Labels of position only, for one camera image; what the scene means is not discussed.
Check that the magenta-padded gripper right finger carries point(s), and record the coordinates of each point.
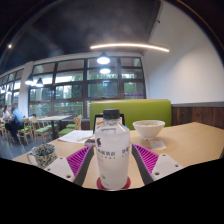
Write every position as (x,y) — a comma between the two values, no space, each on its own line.
(148,160)

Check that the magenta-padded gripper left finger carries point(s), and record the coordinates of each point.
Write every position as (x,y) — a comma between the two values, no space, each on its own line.
(76,161)

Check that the clear plastic water bottle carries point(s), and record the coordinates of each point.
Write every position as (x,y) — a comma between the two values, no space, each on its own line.
(112,153)

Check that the white paper napkin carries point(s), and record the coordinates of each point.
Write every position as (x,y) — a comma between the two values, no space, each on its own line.
(158,145)

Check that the small dark flat box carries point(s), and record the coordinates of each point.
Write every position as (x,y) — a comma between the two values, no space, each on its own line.
(90,142)

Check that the white paper sheets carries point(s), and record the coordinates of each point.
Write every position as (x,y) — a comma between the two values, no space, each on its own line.
(75,136)

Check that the white ceramic bowl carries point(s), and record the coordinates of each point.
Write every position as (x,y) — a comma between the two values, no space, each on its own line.
(148,130)

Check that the speckled green-white mug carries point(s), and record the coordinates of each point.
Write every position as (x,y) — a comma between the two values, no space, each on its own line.
(45,156)

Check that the flat round red coaster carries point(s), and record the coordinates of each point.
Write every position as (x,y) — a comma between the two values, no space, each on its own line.
(99,185)

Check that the small blue-capped bottle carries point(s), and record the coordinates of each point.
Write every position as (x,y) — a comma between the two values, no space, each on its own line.
(126,127)

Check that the wooden chairs with green seats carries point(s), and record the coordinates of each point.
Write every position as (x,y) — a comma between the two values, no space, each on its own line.
(41,130)

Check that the light wooden dining table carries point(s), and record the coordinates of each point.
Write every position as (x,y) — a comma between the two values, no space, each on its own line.
(53,118)

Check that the green upholstered bench backrest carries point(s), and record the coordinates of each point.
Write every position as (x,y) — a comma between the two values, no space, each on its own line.
(146,110)

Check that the person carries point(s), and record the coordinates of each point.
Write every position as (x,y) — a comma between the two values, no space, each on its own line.
(5,113)
(16,118)

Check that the black pendant lamps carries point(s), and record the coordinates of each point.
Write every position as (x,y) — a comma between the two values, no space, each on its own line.
(103,59)

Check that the curved linear ceiling light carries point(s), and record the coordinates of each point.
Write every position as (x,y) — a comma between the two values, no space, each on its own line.
(130,45)

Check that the dark-framed window wall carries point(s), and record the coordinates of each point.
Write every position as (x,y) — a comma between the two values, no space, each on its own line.
(68,91)

